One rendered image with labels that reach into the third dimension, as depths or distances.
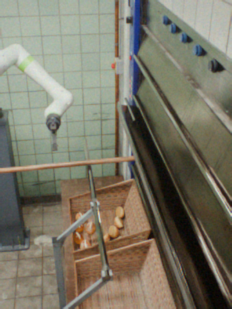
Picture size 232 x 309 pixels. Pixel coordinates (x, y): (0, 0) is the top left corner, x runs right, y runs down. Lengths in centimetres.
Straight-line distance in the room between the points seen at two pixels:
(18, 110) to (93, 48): 83
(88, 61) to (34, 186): 132
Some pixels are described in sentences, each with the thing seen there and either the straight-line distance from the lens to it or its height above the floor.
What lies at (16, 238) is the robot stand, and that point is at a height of 11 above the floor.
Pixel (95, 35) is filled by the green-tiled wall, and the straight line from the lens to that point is 340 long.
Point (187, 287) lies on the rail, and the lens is 139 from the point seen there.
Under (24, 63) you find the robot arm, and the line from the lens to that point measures 267.
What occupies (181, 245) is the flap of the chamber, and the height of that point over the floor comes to 140.
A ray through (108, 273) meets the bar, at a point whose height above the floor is 117.
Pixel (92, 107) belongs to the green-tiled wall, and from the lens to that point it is 361.
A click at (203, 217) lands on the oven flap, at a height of 150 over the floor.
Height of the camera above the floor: 247
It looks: 31 degrees down
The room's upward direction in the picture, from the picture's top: straight up
